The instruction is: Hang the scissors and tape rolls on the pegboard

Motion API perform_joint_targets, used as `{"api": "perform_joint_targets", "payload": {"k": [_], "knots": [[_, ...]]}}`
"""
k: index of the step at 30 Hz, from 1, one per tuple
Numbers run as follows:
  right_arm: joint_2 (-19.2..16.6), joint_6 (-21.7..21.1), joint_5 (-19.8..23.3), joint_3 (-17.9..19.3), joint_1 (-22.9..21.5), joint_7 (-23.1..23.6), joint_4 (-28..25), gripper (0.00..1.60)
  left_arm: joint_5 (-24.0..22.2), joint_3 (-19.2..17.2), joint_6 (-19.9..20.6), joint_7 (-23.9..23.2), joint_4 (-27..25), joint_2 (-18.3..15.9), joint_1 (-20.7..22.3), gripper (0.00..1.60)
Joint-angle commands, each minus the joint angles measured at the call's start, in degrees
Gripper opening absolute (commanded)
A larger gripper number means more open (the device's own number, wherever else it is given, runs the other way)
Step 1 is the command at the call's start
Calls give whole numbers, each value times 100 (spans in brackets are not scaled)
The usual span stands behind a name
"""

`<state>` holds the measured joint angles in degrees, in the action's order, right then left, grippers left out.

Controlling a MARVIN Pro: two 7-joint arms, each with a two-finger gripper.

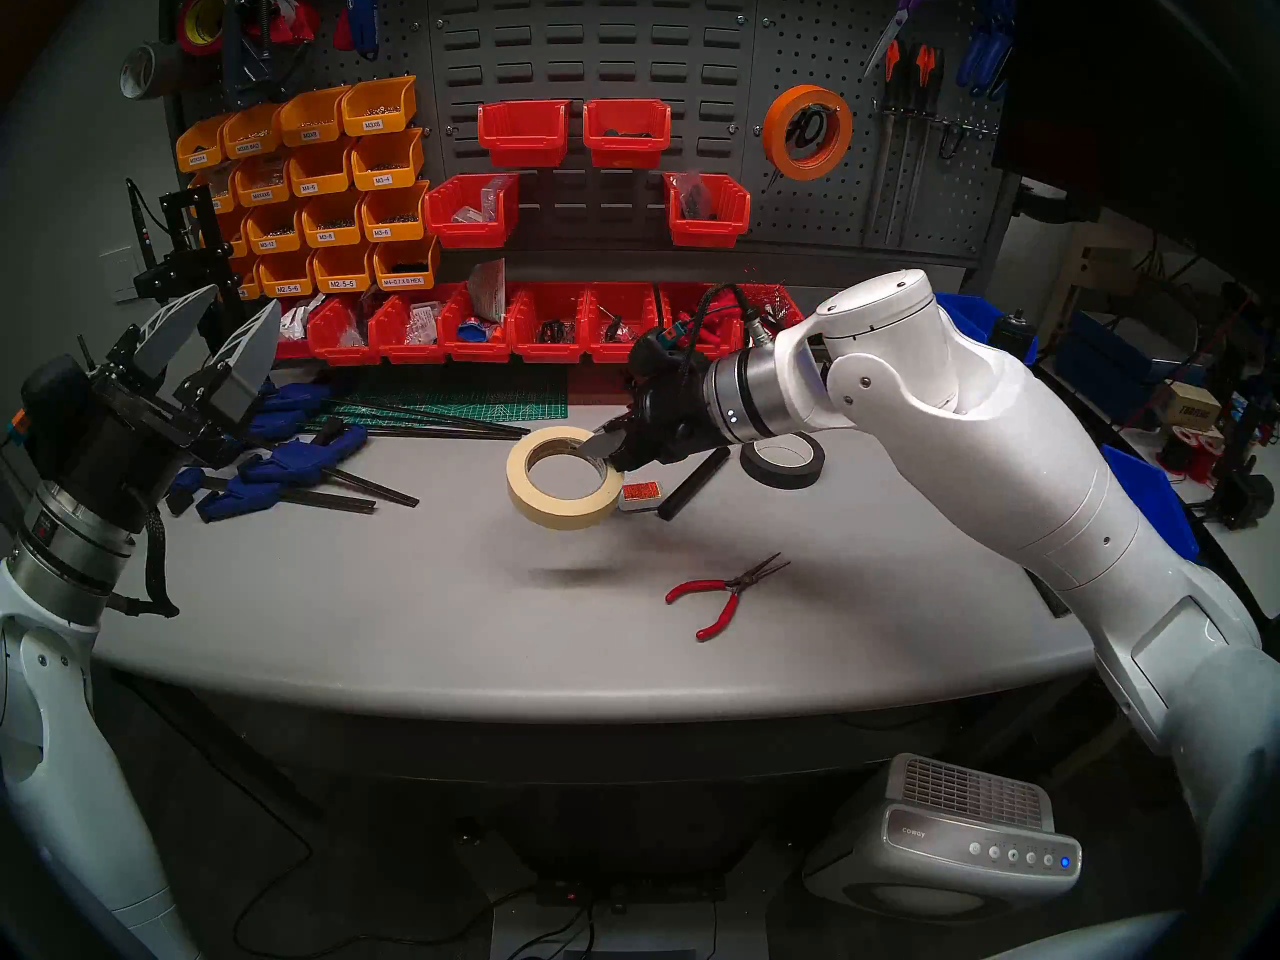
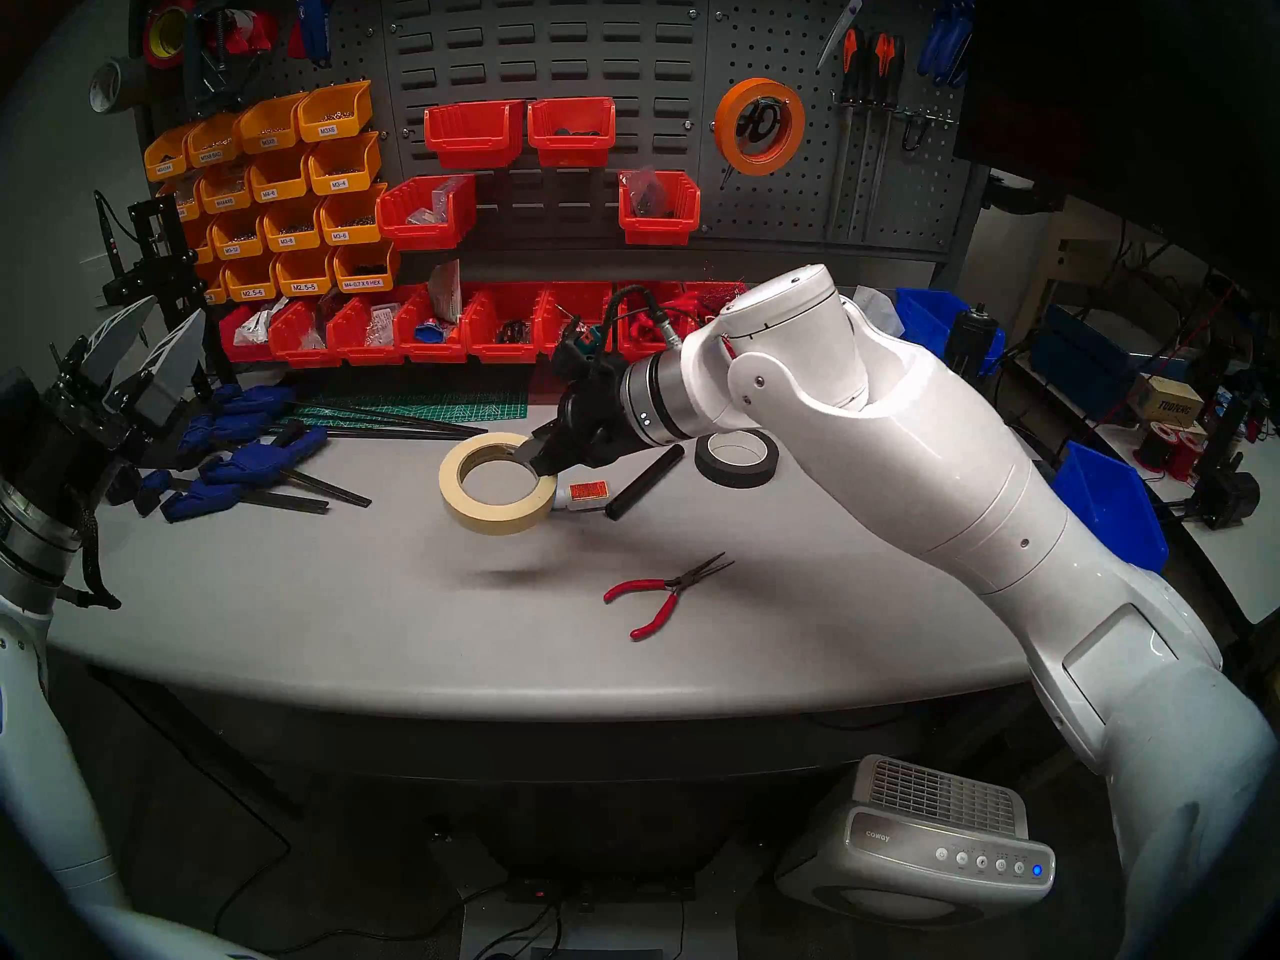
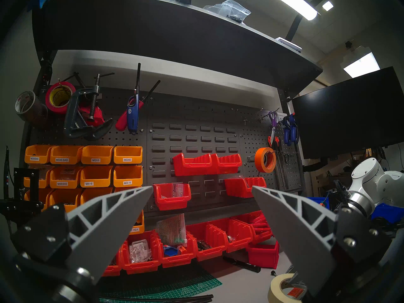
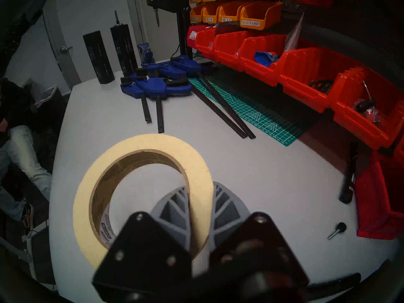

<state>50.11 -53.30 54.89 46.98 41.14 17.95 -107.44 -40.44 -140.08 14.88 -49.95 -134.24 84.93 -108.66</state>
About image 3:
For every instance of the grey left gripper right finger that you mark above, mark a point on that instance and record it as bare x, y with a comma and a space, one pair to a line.
296, 242

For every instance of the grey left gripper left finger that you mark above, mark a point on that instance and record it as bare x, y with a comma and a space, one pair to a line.
104, 226

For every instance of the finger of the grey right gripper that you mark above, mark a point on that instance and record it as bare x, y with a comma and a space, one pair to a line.
294, 275

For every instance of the beige masking tape roll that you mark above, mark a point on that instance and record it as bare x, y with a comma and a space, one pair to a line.
274, 289

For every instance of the orange tape roll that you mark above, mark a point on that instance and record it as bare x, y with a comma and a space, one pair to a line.
258, 160

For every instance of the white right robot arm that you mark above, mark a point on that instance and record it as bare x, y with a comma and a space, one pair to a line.
378, 182

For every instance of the metal pegboard hook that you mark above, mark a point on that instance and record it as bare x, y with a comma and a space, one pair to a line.
251, 158

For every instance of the red tape roll yellow core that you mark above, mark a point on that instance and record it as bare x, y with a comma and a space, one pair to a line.
49, 105

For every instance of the white glue bottle orange label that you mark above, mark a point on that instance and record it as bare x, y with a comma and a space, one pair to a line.
293, 293

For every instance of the small red loose bin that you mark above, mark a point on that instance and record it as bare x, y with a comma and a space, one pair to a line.
262, 258

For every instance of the red plastic parts bin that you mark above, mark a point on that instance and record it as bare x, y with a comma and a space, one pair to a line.
176, 260
192, 168
228, 166
172, 203
238, 242
140, 267
260, 229
112, 269
235, 188
211, 252

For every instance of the blue plastic bin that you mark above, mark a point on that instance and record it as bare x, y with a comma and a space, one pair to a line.
386, 212
320, 202

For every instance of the black marker pen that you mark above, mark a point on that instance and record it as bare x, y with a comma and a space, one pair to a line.
241, 264

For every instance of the clear plastic bag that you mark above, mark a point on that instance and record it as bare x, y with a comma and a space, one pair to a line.
172, 231

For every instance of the black tool stand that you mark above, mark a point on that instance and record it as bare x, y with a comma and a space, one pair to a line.
26, 204

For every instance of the black metal tool rack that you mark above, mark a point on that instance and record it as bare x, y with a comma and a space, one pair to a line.
288, 153

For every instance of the green cutting mat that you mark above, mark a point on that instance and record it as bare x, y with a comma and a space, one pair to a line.
176, 286

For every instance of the red long-nose lighter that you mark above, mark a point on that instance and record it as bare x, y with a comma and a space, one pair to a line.
121, 124

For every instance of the red white plastic tool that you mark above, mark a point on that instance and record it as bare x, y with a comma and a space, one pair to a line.
98, 117

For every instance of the black soldering iron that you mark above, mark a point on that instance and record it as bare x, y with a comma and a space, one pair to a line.
6, 173

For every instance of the black metal spring clamp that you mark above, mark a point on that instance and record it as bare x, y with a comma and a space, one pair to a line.
71, 119

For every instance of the blue long-nose lighter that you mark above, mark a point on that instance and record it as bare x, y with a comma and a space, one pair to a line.
132, 116

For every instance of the black computer monitor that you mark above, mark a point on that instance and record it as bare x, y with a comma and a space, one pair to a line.
347, 116

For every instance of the square ceiling light panel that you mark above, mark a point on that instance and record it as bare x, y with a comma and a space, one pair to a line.
361, 65

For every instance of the small white box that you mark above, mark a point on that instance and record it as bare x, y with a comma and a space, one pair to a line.
288, 44

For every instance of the dark overhead workbench shelf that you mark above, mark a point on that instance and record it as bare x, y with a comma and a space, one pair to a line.
173, 34

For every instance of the long ceiling light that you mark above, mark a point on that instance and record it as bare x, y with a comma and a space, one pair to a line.
293, 4

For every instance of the clear bag of screws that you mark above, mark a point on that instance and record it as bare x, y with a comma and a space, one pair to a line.
230, 10

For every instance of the grey duct tape roll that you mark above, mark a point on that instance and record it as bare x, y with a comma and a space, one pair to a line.
34, 111

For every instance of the dark grey pegboard wall panel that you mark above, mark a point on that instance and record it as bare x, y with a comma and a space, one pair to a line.
195, 116

